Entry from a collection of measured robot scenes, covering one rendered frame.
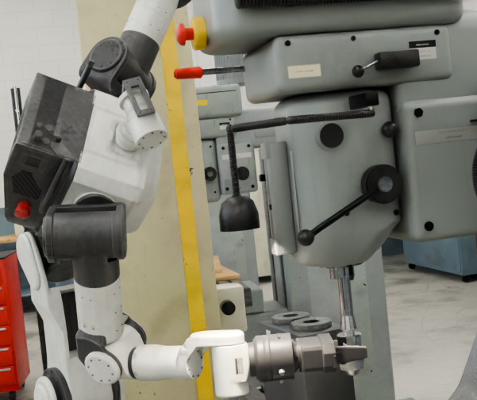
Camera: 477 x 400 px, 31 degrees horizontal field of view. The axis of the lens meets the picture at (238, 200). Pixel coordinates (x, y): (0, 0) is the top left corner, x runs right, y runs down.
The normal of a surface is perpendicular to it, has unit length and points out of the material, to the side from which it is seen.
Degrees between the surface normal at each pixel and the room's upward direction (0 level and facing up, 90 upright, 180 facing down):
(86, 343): 113
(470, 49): 90
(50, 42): 90
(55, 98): 58
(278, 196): 90
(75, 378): 80
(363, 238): 118
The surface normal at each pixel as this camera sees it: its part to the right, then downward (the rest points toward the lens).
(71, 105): 0.43, -0.54
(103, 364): -0.37, 0.48
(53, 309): 0.56, -0.15
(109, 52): -0.37, -0.40
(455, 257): -0.97, 0.11
